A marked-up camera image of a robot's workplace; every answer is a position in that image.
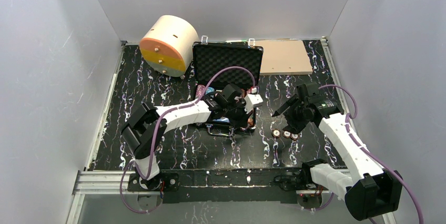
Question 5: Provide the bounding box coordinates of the red white chip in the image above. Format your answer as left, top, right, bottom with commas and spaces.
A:
271, 129, 281, 138
290, 134, 299, 141
282, 131, 291, 138

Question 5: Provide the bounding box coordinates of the blue playing card deck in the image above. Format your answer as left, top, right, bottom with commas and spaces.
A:
211, 117, 230, 124

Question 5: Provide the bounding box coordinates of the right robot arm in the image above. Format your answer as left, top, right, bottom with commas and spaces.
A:
273, 83, 402, 221

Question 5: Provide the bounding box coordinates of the tan flat board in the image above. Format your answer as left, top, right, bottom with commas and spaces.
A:
255, 39, 313, 76

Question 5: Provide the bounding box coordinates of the purple white chip stack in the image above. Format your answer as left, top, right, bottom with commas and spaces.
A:
196, 85, 207, 100

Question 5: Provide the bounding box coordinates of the black poker set case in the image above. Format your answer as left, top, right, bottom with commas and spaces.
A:
192, 41, 263, 136

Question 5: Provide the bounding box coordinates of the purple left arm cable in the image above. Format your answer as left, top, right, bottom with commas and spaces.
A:
119, 66, 257, 215

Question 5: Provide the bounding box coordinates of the light blue chip stack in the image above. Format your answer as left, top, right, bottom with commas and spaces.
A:
205, 87, 215, 95

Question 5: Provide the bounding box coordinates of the cream cylinder with orange face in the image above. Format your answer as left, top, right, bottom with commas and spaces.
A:
139, 15, 199, 77

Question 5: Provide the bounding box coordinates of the blue green chip stack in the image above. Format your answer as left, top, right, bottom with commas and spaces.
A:
247, 118, 255, 128

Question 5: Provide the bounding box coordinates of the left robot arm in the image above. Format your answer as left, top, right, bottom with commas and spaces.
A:
120, 84, 263, 181

